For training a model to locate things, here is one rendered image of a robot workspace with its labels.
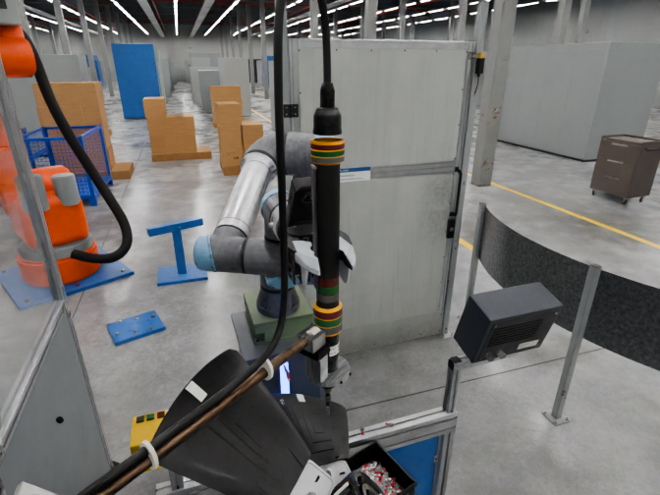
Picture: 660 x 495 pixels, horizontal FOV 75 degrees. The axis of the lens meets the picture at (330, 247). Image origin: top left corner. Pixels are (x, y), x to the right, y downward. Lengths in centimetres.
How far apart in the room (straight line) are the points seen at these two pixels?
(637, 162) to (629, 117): 374
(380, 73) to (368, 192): 67
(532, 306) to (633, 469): 162
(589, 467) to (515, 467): 37
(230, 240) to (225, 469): 42
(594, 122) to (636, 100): 105
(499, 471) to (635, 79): 933
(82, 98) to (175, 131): 209
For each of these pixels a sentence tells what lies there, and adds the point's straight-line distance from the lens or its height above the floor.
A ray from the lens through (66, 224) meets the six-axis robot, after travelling 449.
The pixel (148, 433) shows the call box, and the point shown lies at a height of 107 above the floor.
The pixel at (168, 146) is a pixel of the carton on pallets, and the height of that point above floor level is 27.
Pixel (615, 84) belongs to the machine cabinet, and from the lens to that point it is 1057.
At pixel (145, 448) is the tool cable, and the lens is 50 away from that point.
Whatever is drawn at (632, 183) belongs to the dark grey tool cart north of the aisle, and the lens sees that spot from 745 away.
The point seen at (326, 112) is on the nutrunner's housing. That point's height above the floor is 183.
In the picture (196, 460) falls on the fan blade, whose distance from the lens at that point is 70.
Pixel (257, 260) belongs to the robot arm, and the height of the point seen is 152.
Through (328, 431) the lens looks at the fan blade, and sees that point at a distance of 97.
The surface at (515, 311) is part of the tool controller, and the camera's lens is 135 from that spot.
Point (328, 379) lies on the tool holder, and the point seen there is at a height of 144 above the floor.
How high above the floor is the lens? 188
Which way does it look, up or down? 23 degrees down
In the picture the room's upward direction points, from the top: straight up
